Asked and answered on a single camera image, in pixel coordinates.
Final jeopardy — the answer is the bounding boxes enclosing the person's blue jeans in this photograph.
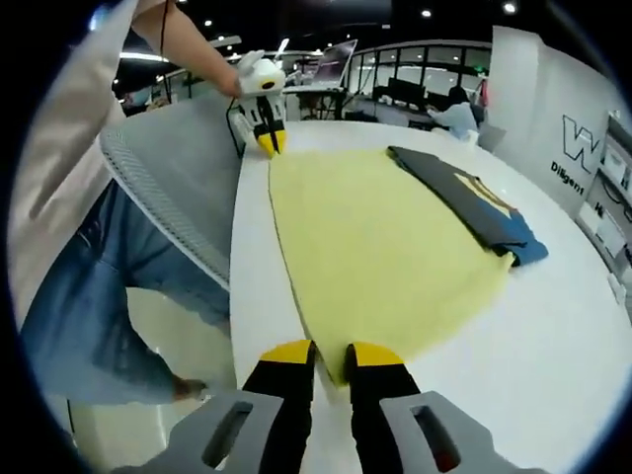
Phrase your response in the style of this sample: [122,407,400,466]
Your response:
[19,180,233,406]

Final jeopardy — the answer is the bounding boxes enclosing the white side desk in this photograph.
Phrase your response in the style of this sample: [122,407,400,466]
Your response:
[280,81,347,95]

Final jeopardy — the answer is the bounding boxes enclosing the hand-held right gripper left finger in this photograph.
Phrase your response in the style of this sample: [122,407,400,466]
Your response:
[111,339,318,474]

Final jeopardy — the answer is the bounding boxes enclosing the dark office desk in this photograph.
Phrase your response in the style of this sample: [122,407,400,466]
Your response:
[345,93,445,132]

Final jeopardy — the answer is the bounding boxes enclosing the row of white storage bins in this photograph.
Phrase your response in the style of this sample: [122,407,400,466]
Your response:
[577,132,632,258]

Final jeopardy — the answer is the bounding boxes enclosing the large silver monitor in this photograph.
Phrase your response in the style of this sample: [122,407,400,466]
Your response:
[310,39,359,83]

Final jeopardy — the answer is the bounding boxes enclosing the yellow blue grey garment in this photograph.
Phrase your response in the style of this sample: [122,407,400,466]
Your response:
[268,144,550,389]

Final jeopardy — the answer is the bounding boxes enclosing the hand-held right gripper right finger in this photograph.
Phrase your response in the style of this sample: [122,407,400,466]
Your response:
[344,342,539,474]

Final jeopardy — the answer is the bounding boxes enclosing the grey metal storage shelf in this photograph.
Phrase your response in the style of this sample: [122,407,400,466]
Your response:
[577,111,632,277]

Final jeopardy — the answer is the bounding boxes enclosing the group of round ceiling spotlights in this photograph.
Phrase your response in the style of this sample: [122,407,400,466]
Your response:
[201,2,517,45]

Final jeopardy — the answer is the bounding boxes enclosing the person's shoe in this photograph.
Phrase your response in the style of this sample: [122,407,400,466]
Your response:
[172,375,208,401]

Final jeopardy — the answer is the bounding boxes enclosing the grey mesh office chair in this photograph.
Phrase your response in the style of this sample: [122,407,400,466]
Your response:
[98,91,248,292]

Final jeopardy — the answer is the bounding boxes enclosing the thin black cable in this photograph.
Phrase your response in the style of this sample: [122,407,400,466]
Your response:
[157,0,246,159]

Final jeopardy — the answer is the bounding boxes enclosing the plain grey chair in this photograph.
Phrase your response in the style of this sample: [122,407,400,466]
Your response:
[478,125,508,154]

